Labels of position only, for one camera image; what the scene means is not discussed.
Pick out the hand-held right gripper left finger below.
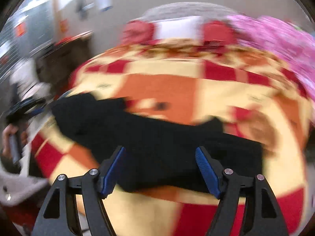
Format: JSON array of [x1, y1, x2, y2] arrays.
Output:
[[32, 146, 127, 236]]

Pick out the white pillow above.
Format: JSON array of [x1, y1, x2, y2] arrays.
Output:
[[154, 17, 205, 40]]

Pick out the window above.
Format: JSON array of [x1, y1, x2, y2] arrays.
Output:
[[0, 0, 53, 64]]

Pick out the person's left hand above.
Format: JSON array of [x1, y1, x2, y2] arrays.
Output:
[[2, 124, 29, 158]]

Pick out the dark wooden desk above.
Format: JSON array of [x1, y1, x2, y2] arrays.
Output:
[[37, 31, 94, 89]]

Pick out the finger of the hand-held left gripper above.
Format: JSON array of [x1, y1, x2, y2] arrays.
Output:
[[6, 98, 47, 122]]

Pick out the black pants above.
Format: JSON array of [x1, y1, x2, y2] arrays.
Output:
[[50, 93, 265, 195]]

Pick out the floral upholstered headboard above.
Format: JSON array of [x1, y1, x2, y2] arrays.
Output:
[[140, 2, 244, 22]]

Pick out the round red ruffled pillow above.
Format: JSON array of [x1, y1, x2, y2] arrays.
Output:
[[122, 21, 155, 46]]

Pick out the heart-shaped red ruffled pillow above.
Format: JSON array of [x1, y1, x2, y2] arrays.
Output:
[[202, 21, 237, 54]]

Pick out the red and yellow printed blanket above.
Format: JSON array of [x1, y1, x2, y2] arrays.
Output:
[[30, 38, 313, 236]]

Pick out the pink printed quilt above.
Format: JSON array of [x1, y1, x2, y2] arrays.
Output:
[[226, 15, 315, 99]]

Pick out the light grey garment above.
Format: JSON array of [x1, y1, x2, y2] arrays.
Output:
[[0, 174, 50, 207]]

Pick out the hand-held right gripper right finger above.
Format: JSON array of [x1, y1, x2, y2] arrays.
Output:
[[195, 146, 289, 236]]

